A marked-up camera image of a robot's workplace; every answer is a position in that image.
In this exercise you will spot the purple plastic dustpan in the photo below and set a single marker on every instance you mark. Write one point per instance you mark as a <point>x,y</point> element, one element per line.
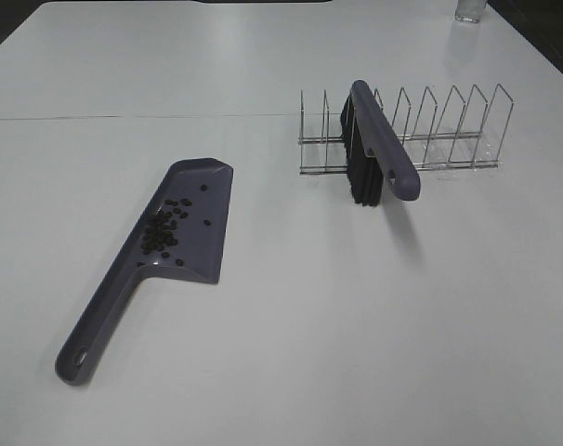
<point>81,352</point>

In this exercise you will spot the purple brush black bristles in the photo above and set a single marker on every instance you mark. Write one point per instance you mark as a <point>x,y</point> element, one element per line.
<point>374,154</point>

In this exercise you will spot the pile of coffee beans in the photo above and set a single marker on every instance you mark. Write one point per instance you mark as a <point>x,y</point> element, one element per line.
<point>179,230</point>

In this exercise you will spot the clear drinking glass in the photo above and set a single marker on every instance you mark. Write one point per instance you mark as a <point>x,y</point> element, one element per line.
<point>470,11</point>

